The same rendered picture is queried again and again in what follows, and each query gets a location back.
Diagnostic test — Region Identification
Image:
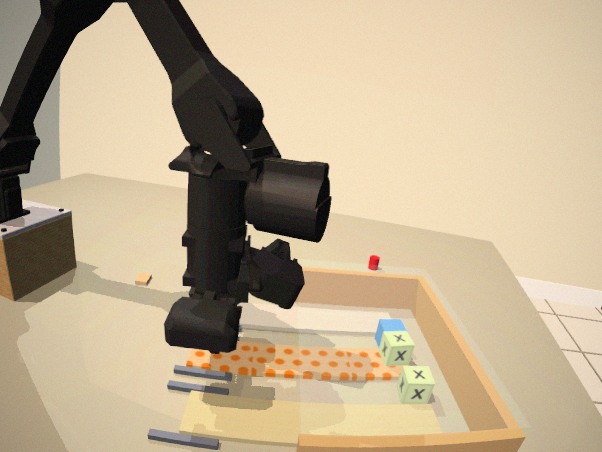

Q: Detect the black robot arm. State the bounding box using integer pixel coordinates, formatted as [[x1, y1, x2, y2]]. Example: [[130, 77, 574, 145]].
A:
[[0, 0, 332, 309]]

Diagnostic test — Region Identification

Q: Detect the pale yellow flat strip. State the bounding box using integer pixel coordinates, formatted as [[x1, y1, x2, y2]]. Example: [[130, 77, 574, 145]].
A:
[[179, 391, 299, 447]]

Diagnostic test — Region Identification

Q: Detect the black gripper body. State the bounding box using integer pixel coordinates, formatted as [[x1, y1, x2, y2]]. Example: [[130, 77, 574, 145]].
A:
[[164, 221, 247, 353]]

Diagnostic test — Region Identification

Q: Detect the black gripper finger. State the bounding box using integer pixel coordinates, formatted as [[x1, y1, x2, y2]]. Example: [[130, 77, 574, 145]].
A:
[[209, 305, 243, 354], [189, 287, 240, 306]]

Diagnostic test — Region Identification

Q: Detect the orange polka-dotted strip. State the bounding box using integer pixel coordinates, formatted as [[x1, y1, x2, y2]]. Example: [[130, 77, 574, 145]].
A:
[[186, 341, 298, 378]]

